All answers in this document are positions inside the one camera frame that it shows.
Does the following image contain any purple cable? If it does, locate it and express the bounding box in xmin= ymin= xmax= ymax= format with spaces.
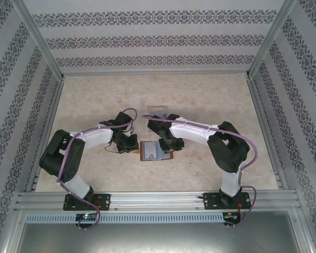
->
xmin=142 ymin=113 xmax=260 ymax=230
xmin=56 ymin=108 xmax=137 ymax=232

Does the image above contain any aluminium side rail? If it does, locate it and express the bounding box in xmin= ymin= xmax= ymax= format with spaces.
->
xmin=26 ymin=77 xmax=66 ymax=192
xmin=246 ymin=76 xmax=290 ymax=190

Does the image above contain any clear acrylic card stand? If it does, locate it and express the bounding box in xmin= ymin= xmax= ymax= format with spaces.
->
xmin=146 ymin=105 xmax=170 ymax=119

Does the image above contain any white card with red print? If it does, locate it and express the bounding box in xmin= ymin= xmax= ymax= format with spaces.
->
xmin=143 ymin=142 xmax=155 ymax=160

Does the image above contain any thin black cable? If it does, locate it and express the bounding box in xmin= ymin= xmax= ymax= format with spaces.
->
xmin=105 ymin=141 xmax=122 ymax=154

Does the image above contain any grey slotted cable duct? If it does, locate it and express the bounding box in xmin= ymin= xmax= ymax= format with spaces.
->
xmin=24 ymin=212 xmax=225 ymax=223

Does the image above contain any grey metal panel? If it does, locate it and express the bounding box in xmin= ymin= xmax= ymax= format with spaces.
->
xmin=14 ymin=223 xmax=303 ymax=253

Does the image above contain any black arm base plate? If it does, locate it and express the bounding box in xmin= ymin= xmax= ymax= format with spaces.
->
xmin=203 ymin=192 xmax=252 ymax=211
xmin=64 ymin=193 xmax=112 ymax=212

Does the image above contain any green circuit board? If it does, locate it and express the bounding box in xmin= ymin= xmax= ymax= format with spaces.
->
xmin=223 ymin=212 xmax=242 ymax=221
xmin=75 ymin=213 xmax=98 ymax=221

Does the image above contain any aluminium frame post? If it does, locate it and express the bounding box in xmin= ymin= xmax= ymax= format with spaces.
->
xmin=245 ymin=0 xmax=299 ymax=80
xmin=12 ymin=0 xmax=66 ymax=81

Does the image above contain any brown leather card holder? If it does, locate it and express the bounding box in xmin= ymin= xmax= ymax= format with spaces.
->
xmin=139 ymin=140 xmax=175 ymax=162

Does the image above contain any long aluminium mounting rail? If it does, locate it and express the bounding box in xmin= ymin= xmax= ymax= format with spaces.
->
xmin=14 ymin=191 xmax=299 ymax=212

